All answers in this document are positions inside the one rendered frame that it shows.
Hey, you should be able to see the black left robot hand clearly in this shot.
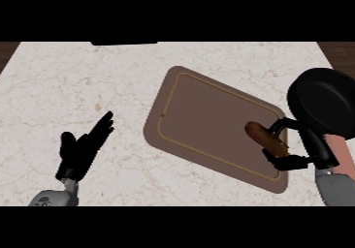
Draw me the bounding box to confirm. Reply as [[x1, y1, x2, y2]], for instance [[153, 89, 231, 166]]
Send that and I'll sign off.
[[55, 110, 116, 182]]

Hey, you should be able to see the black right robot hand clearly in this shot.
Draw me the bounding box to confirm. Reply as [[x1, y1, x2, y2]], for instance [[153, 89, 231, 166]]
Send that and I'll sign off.
[[261, 116, 341, 171]]

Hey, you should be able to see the brown sweet potato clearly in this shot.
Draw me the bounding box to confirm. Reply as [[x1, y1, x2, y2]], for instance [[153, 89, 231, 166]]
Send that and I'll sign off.
[[245, 121, 291, 158]]

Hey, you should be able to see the brown tray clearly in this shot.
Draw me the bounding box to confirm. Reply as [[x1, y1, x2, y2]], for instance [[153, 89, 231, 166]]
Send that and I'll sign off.
[[143, 65, 289, 195]]

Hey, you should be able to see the black pan with pink handle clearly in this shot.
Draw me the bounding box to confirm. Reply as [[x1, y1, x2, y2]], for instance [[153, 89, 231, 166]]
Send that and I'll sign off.
[[288, 67, 355, 189]]

